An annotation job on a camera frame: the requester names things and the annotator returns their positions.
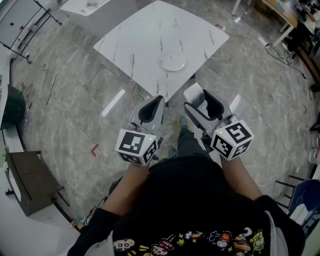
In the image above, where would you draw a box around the person's black printed shirt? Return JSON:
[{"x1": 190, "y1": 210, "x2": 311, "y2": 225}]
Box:
[{"x1": 66, "y1": 154, "x2": 306, "y2": 256}]

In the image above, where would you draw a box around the person's shoe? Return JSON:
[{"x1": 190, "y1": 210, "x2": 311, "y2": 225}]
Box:
[{"x1": 176, "y1": 116, "x2": 189, "y2": 129}]

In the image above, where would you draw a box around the blue chair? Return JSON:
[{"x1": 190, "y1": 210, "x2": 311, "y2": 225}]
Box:
[{"x1": 274, "y1": 174, "x2": 320, "y2": 232}]

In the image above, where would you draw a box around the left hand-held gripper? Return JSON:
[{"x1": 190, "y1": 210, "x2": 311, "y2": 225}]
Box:
[{"x1": 114, "y1": 95, "x2": 167, "y2": 166}]

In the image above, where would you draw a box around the white flat strip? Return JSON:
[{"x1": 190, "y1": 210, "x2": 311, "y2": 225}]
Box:
[{"x1": 101, "y1": 89, "x2": 126, "y2": 118}]

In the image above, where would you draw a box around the person's left forearm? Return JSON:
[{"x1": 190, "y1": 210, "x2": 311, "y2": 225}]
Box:
[{"x1": 101, "y1": 159, "x2": 151, "y2": 217}]

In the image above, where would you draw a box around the white power strip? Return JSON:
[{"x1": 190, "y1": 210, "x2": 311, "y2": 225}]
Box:
[{"x1": 257, "y1": 35, "x2": 271, "y2": 49}]

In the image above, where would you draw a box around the whiteboard on black stand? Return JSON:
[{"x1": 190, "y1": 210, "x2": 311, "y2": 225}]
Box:
[{"x1": 0, "y1": 0, "x2": 63, "y2": 65}]

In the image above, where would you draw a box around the person's dark trouser leg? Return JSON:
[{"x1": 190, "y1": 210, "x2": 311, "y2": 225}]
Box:
[{"x1": 175, "y1": 126, "x2": 211, "y2": 160}]

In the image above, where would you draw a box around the dark brown wooden cabinet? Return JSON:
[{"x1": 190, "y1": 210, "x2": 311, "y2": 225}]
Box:
[{"x1": 4, "y1": 149, "x2": 70, "y2": 218}]

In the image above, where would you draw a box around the white flat board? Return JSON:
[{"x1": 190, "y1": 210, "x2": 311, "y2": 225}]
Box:
[{"x1": 228, "y1": 94, "x2": 251, "y2": 114}]

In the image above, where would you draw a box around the small white item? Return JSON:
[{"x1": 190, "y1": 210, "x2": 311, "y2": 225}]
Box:
[{"x1": 183, "y1": 83, "x2": 205, "y2": 105}]

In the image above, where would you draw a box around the small white table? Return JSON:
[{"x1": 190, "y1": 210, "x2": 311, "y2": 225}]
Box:
[{"x1": 59, "y1": 0, "x2": 112, "y2": 17}]

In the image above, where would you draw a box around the person's right forearm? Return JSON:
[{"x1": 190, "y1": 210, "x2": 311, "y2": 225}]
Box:
[{"x1": 219, "y1": 151, "x2": 264, "y2": 202}]

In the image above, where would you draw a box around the black floor cable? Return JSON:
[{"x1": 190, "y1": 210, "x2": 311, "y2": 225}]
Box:
[{"x1": 264, "y1": 42, "x2": 308, "y2": 80}]

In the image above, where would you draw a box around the white cable with plug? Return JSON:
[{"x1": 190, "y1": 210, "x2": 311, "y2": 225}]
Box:
[{"x1": 130, "y1": 82, "x2": 151, "y2": 101}]

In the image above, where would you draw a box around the wooden desk with white legs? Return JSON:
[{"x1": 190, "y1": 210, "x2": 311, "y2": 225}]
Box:
[{"x1": 231, "y1": 0, "x2": 300, "y2": 48}]

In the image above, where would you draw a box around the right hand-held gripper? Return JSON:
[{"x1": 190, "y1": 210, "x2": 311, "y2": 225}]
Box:
[{"x1": 183, "y1": 89, "x2": 255, "y2": 161}]

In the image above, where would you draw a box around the white marble table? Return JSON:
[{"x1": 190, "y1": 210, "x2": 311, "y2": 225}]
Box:
[{"x1": 93, "y1": 0, "x2": 230, "y2": 104}]

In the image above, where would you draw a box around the clear glass plate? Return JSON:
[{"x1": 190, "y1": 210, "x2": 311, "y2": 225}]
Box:
[{"x1": 157, "y1": 50, "x2": 188, "y2": 72}]

